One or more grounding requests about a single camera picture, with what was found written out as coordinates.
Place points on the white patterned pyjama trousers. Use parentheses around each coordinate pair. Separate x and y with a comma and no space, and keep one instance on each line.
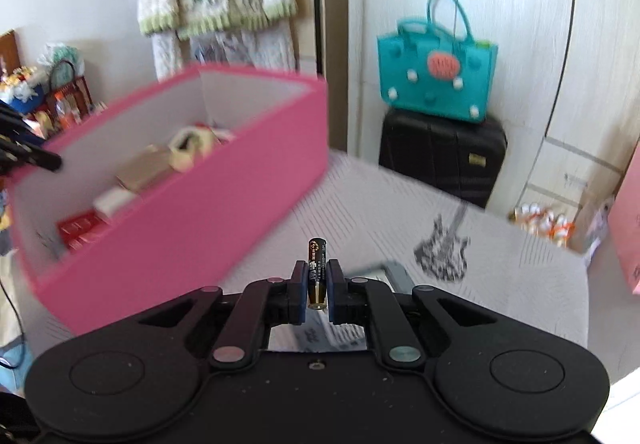
(240,48)

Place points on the cream hair claw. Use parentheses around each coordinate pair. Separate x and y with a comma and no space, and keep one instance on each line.
(182,156)

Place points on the grey battery case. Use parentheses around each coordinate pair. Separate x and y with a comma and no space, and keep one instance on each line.
(397,276)

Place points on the teal handbag with pompoms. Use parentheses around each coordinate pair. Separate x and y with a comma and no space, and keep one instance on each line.
(410,68)

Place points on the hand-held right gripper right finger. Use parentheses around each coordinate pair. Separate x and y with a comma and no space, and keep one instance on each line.
(336,289)

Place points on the clear plastic bag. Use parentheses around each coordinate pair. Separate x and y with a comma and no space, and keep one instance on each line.
(595,229)

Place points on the pink and silver tin case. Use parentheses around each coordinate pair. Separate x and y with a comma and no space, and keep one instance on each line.
(142,168)

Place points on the grey patterned table cloth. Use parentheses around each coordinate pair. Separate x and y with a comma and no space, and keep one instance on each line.
(500,304)

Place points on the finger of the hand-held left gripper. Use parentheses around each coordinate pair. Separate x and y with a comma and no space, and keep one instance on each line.
(30,152)
(10,121)

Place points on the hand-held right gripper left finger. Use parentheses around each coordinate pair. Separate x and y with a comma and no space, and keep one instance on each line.
(300,289)

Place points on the pink cardboard box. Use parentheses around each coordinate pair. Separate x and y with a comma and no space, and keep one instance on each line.
(200,234)

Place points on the black suitcase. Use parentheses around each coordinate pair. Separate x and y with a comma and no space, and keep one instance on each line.
(440,158)

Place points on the light wood wardrobe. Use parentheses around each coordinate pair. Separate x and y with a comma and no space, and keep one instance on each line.
(525,23)

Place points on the pink paper bag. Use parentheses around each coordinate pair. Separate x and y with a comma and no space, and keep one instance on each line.
(627,234)

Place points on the white charger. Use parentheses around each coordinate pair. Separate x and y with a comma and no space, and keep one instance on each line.
(112,201)

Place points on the black and gold AA battery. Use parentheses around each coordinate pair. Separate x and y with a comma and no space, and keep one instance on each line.
(317,269)

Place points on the blue box with yellow flowers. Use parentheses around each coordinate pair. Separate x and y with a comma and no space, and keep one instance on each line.
(25,93)

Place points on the red packet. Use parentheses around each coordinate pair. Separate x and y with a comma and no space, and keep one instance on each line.
(80,226)

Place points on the bag of orange snack packets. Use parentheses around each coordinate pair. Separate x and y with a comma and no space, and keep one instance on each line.
(540,224)

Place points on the teal and white bouquet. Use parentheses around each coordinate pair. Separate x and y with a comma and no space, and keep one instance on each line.
(60,53)

